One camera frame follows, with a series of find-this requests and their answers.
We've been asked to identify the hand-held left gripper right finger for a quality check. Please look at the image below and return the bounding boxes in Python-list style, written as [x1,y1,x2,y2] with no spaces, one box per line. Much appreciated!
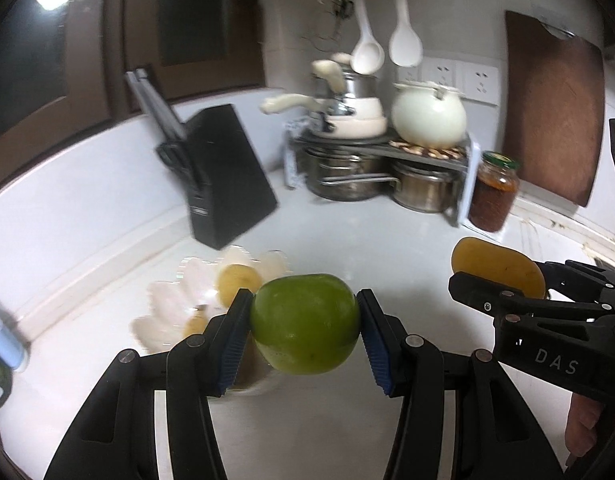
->
[356,288,558,480]

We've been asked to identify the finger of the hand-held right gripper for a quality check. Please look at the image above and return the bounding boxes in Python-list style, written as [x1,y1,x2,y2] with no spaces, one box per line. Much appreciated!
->
[536,259,615,297]
[448,270,615,329]

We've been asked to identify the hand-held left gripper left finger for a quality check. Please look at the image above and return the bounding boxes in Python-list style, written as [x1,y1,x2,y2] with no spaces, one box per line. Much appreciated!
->
[44,288,254,480]

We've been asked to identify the yellow-orange mango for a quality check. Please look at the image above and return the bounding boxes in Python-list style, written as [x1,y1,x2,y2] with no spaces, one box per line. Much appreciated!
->
[451,237,547,300]

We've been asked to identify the yellow pear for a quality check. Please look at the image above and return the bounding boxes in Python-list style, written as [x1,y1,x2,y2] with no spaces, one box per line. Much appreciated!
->
[216,265,263,311]

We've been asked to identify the green apple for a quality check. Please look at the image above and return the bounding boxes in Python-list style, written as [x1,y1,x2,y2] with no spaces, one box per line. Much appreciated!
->
[250,273,362,375]

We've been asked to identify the white flower-shaped bowl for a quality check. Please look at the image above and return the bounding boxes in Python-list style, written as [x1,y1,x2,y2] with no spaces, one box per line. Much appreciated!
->
[132,246,293,396]

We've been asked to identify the person's right hand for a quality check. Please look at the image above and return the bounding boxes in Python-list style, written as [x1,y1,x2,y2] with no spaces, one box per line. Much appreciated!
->
[564,391,605,460]

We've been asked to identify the glass jar of chili sauce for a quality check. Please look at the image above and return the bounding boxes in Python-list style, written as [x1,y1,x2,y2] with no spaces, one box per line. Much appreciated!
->
[468,151,521,233]

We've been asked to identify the grey and white pot rack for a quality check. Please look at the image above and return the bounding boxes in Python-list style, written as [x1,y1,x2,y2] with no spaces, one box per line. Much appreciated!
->
[284,120,481,228]

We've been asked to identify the steel stockpot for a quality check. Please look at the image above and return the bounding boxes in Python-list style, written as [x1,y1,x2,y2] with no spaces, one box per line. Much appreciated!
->
[391,164,463,213]

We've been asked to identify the woven trivet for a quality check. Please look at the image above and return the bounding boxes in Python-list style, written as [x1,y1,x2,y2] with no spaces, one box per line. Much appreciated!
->
[389,139,464,159]

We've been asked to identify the brown wooden cutting board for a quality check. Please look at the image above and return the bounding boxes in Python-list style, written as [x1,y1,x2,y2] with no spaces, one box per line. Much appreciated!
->
[502,10,605,208]

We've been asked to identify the black knife block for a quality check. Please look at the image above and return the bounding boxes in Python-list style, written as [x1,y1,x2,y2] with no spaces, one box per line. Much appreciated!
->
[180,104,279,251]

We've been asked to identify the white ceramic pot with lid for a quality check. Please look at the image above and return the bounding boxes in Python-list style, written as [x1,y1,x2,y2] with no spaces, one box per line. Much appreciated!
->
[391,80,468,147]

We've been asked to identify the black scissors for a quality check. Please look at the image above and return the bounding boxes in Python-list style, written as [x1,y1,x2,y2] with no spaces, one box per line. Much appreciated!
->
[156,140,194,175]

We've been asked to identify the cream shallow pan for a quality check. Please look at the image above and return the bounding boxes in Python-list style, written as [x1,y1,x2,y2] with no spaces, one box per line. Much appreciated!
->
[317,114,389,139]

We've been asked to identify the blue and white bottle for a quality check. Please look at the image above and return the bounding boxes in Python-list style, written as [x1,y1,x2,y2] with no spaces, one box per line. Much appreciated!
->
[0,295,29,372]

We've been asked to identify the cream saucepan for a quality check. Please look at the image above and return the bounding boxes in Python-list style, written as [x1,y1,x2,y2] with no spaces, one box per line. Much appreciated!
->
[260,94,383,118]

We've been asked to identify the white rice spoon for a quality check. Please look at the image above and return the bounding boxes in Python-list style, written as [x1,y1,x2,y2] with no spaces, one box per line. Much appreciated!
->
[389,0,423,67]

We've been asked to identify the white ladle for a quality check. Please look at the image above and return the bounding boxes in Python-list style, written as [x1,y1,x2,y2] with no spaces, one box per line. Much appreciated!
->
[350,0,387,74]

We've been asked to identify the steel pot with long handle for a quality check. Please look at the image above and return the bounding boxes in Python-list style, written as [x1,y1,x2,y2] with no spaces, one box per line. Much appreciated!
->
[304,146,401,202]

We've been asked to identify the white wall socket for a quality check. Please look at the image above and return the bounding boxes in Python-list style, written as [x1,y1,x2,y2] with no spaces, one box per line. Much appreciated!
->
[459,64,500,107]
[420,57,458,87]

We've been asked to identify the steel pot with cream handle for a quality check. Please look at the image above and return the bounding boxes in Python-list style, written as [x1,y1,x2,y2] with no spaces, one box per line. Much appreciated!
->
[311,52,381,99]

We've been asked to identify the brown window frame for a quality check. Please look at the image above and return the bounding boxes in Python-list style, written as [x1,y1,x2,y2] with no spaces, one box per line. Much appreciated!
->
[0,0,268,196]

